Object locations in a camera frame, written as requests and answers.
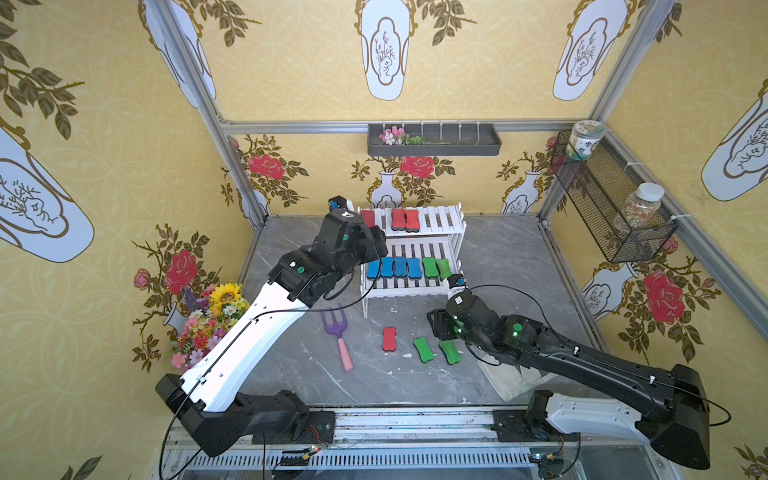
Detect red eraser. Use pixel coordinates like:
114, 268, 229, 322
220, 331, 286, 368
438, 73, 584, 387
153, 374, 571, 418
382, 327, 397, 352
391, 208, 406, 231
361, 209, 376, 228
405, 209, 421, 233

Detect green eraser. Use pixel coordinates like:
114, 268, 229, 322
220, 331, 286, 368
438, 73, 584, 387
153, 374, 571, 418
422, 257, 440, 279
413, 337, 435, 363
436, 259, 454, 280
439, 340, 461, 365

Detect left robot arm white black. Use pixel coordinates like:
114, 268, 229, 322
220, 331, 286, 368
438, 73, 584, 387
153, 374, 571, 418
156, 208, 388, 457

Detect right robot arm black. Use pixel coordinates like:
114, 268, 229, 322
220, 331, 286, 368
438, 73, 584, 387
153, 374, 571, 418
427, 290, 711, 470

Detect white two-tier slatted shelf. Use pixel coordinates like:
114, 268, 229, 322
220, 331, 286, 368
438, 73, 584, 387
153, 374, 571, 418
358, 204, 467, 313

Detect blue eraser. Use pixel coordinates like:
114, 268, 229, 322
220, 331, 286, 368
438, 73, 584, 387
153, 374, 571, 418
366, 260, 381, 280
407, 258, 423, 279
380, 257, 394, 278
393, 257, 408, 278

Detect grey work glove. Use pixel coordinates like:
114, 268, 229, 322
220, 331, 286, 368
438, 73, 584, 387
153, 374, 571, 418
479, 361, 555, 402

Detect small pink flower sprig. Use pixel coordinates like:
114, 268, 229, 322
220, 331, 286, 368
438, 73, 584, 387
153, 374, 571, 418
379, 126, 426, 146

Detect flower arrangement white fence planter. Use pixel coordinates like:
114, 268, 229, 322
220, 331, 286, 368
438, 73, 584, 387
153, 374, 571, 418
164, 283, 250, 371

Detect clear jar white lid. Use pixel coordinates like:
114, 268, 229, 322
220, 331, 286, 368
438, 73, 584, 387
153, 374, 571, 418
613, 182, 665, 233

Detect jar with green label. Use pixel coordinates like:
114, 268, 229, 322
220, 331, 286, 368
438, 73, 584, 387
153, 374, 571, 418
565, 120, 606, 161

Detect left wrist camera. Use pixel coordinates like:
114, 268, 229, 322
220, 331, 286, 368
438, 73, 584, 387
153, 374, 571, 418
328, 196, 355, 212

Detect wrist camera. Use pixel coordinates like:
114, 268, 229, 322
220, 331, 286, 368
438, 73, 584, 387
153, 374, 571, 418
446, 273, 467, 297
328, 196, 355, 212

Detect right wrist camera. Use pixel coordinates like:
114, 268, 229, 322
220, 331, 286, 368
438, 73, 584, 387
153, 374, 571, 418
446, 273, 467, 297

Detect purple garden fork pink handle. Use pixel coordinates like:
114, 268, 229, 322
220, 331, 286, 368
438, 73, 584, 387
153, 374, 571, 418
321, 304, 354, 373

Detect white slotted cable duct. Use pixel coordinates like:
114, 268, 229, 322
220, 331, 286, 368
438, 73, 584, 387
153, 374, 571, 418
189, 447, 534, 471

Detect dark grey wall tray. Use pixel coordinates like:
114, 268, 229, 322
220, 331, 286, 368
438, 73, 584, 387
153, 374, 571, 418
367, 120, 502, 157

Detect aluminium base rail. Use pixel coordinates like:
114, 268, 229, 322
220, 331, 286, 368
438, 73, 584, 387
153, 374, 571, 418
191, 396, 650, 456

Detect black wire wall basket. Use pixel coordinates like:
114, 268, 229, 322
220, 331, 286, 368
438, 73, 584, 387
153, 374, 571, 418
551, 131, 677, 263

